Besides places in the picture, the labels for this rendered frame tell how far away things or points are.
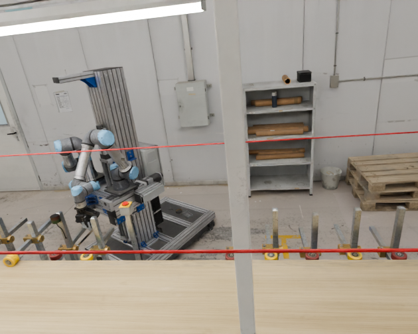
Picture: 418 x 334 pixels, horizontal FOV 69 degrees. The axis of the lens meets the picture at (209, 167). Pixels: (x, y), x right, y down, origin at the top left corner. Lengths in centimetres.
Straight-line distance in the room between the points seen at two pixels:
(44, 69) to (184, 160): 244
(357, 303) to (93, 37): 430
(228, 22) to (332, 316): 144
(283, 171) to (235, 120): 407
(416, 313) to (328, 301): 39
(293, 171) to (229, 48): 416
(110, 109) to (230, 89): 218
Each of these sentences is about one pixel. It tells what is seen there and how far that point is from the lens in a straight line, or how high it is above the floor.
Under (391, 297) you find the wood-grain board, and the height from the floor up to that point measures 90.
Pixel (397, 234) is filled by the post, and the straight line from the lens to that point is 226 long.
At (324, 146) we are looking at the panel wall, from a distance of 472.
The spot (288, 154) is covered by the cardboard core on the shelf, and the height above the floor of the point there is 59.
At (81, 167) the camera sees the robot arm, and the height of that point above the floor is 140.
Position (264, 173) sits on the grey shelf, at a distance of 476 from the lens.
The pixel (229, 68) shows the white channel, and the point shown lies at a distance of 70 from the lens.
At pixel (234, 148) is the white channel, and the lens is 74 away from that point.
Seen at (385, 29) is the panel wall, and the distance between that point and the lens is 462.
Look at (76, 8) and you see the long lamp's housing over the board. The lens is 147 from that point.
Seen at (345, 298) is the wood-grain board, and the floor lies 90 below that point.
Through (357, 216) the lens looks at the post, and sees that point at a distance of 210.
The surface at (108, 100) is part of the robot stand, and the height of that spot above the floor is 178.
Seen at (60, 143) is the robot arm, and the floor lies 153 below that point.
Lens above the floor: 221
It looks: 23 degrees down
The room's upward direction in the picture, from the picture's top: 6 degrees counter-clockwise
